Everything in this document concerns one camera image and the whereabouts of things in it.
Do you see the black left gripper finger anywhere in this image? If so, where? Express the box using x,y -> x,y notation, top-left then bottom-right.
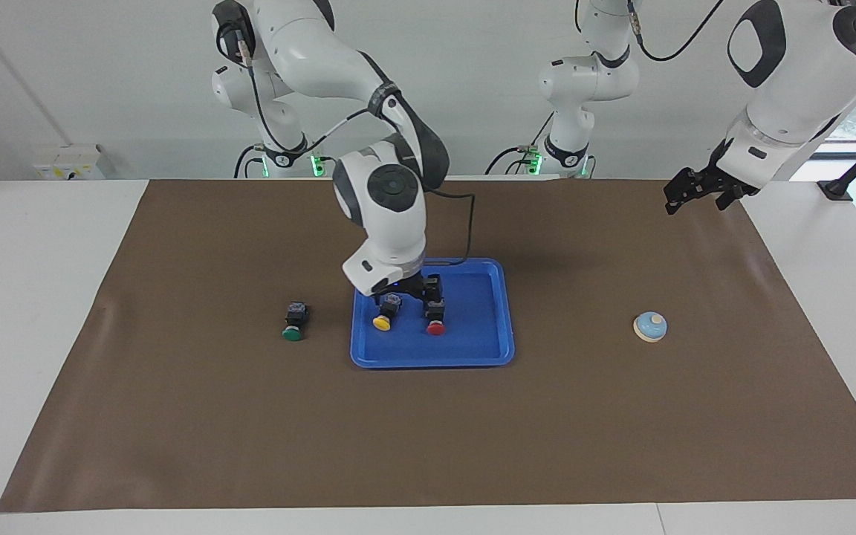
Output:
664,186 -> 715,216
664,168 -> 711,197

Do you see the yellow mushroom push button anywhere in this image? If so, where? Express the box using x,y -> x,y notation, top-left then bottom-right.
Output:
372,293 -> 405,332

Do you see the green mushroom push button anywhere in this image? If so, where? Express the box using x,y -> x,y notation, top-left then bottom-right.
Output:
282,301 -> 311,343

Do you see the blue plastic tray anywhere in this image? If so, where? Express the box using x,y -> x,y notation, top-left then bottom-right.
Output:
349,257 -> 516,370

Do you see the light blue call bell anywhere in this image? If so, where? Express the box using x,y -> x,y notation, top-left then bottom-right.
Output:
632,311 -> 669,345

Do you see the brown table mat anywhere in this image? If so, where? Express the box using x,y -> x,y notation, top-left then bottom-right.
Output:
0,178 -> 856,513

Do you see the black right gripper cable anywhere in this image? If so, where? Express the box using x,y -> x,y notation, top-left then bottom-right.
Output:
235,30 -> 476,266

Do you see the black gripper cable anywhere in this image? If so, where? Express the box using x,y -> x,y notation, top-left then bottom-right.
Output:
235,30 -> 476,266
625,0 -> 726,63

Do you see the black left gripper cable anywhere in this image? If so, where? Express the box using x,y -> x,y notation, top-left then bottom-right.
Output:
625,0 -> 726,63

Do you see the black base power cable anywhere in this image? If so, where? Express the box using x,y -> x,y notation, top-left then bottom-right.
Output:
233,143 -> 269,179
484,111 -> 557,176

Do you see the white wall socket box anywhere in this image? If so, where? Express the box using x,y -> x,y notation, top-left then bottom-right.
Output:
33,144 -> 106,181

